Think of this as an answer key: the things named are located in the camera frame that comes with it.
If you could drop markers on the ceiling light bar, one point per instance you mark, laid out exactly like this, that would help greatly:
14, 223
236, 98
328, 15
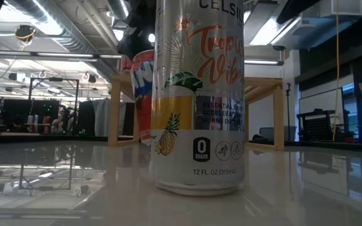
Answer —
262, 62
64, 55

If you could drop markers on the black tripod stand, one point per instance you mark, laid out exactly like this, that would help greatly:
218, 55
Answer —
288, 106

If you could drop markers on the slatted wooden shelf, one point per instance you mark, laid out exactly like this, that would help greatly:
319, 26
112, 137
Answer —
262, 83

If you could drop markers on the whiteboard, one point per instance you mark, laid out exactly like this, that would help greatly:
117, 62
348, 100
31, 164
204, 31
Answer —
320, 103

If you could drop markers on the black crate cart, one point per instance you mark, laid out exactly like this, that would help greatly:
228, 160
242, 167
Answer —
322, 125

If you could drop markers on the white glossy table board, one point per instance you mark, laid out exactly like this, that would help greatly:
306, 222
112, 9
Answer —
294, 188

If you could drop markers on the white Celsius tropical can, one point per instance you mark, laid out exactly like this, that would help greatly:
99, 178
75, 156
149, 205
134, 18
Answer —
196, 125

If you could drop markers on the red blue soda can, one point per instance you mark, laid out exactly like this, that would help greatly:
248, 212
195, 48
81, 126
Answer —
142, 100

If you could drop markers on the silver background can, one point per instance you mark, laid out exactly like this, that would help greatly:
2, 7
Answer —
30, 119
36, 119

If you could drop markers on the black metal frame rig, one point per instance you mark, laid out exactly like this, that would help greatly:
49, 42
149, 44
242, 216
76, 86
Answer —
53, 80

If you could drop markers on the grey hanging cloth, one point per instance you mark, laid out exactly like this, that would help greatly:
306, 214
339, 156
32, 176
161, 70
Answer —
102, 116

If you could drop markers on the grey bin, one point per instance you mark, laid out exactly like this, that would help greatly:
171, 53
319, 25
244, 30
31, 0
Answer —
291, 133

